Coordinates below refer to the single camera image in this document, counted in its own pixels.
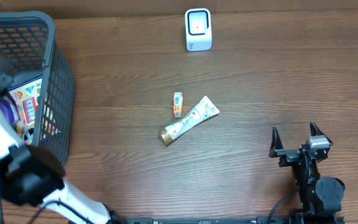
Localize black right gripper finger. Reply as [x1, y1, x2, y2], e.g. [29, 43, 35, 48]
[268, 126, 284, 158]
[310, 121, 333, 146]

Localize white tube gold cap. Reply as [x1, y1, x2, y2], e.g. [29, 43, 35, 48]
[158, 96, 220, 146]

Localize small orange box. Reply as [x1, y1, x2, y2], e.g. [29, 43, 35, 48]
[173, 92, 183, 119]

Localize yellow snack bag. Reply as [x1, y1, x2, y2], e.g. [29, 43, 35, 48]
[8, 75, 42, 144]

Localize purple red Carefree pack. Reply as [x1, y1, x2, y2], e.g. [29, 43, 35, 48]
[0, 94, 20, 124]

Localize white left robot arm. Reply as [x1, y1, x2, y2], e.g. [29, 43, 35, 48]
[0, 88, 154, 223]

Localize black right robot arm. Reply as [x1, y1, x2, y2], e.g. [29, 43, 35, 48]
[269, 121, 346, 224]

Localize white barcode scanner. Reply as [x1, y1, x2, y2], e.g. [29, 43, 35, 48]
[185, 8, 213, 52]

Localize grey plastic shopping basket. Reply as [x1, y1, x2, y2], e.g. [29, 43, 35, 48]
[0, 11, 76, 164]

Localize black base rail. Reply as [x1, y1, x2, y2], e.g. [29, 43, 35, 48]
[68, 217, 344, 224]

